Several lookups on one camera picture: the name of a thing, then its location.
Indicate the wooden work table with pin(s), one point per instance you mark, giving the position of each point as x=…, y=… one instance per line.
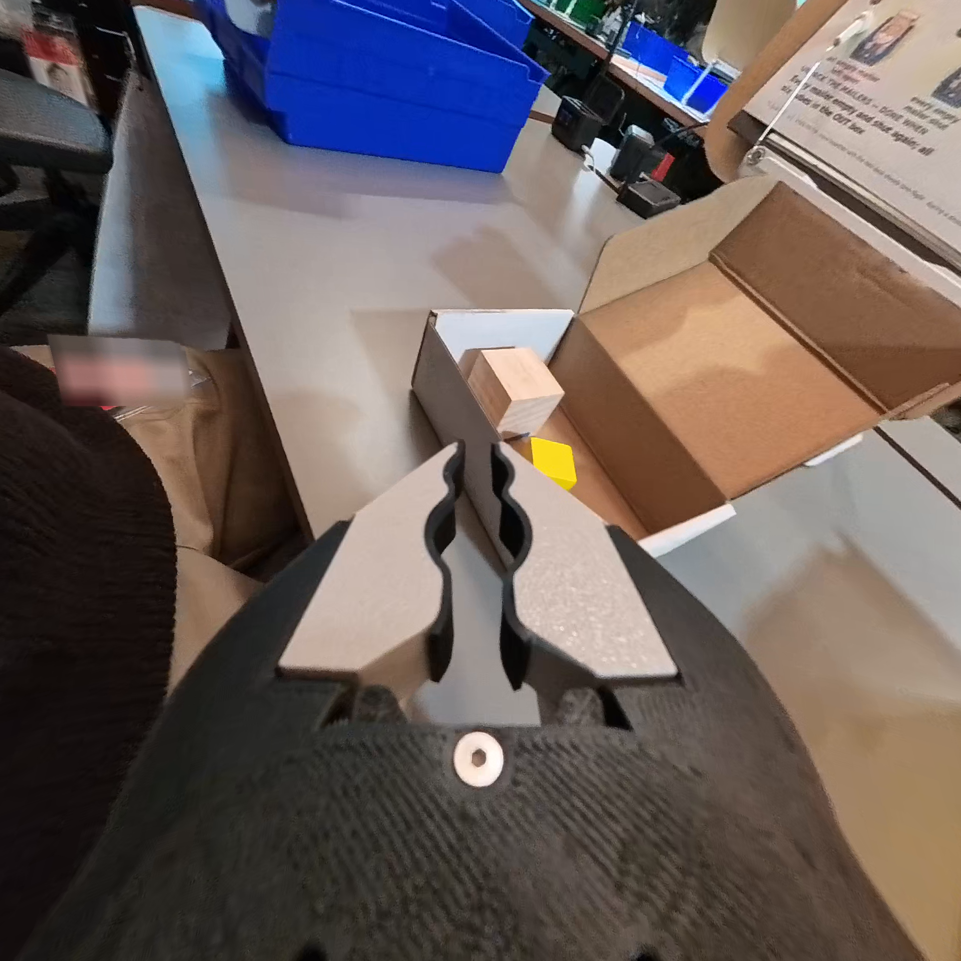
x=653, y=94

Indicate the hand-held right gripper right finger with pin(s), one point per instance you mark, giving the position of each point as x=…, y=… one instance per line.
x=593, y=608

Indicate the blue storage bin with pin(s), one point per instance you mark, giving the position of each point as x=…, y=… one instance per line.
x=390, y=97
x=694, y=86

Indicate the black battery charger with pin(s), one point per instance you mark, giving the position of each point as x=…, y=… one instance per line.
x=574, y=124

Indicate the black cube device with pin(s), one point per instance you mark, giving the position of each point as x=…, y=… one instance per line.
x=634, y=154

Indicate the yellow cube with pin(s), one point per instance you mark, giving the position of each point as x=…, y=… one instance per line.
x=554, y=459

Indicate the white cardboard box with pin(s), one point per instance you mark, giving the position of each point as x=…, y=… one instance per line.
x=676, y=390

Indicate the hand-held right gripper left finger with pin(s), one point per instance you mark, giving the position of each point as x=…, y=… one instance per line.
x=360, y=600

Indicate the wooden block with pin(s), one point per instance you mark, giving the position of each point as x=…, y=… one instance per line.
x=518, y=390

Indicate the beige stand board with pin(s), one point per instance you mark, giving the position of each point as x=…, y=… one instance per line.
x=743, y=30

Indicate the grey desk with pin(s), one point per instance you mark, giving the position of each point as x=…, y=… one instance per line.
x=338, y=248

